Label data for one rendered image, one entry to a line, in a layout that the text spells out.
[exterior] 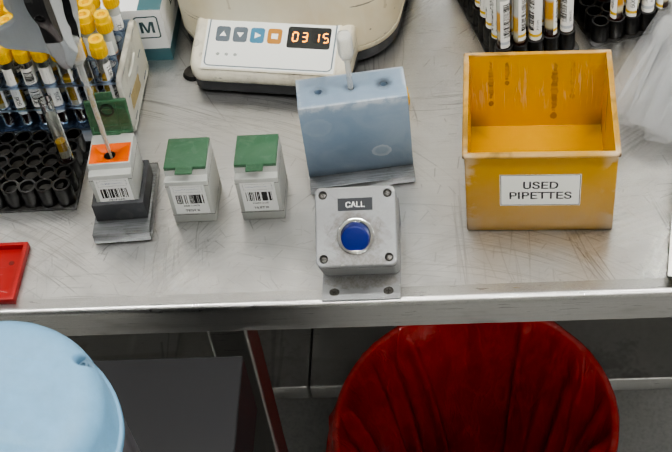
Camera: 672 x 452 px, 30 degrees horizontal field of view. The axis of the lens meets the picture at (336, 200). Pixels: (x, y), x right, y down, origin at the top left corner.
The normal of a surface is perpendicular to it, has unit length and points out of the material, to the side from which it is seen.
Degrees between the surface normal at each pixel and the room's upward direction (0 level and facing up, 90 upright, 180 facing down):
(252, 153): 0
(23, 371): 8
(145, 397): 4
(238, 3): 90
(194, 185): 90
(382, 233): 30
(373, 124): 90
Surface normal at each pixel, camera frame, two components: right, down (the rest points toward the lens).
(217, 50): -0.18, -0.29
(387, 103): 0.07, 0.74
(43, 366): 0.02, -0.61
